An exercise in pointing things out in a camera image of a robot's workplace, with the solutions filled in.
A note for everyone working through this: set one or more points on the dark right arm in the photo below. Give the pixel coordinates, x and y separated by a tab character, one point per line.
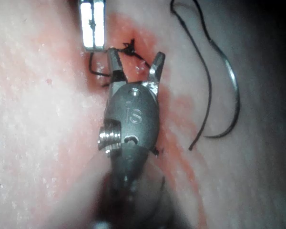
126	205

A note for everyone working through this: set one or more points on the curved steel needle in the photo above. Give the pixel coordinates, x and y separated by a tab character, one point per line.
233	78

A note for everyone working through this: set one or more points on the left arm needle driver jaw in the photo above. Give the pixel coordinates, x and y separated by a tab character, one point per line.
87	26
99	26

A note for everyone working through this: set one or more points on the tissue pad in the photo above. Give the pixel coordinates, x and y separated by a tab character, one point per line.
33	124

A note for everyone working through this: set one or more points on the right arm needle driver jaw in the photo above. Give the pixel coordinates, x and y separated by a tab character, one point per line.
157	69
116	64

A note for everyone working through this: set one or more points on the black thread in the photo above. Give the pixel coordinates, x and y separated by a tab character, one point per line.
210	95

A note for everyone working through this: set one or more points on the right arm needle driver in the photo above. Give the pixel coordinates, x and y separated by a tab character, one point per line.
135	112

